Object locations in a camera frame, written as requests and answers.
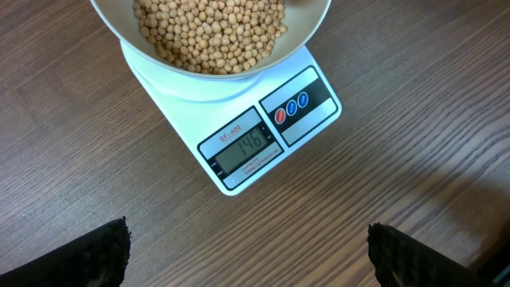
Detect white bowl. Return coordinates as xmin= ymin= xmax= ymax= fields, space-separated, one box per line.
xmin=91 ymin=0 xmax=332 ymax=80

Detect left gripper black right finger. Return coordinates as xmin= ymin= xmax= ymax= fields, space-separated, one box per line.
xmin=367 ymin=223 xmax=490 ymax=287

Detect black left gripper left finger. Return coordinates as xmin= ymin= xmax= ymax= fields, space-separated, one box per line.
xmin=1 ymin=217 xmax=131 ymax=287

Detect soybeans in bowl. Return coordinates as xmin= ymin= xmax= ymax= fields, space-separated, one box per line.
xmin=132 ymin=0 xmax=288 ymax=75

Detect white digital kitchen scale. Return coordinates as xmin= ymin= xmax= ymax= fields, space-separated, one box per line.
xmin=121 ymin=44 xmax=342 ymax=196

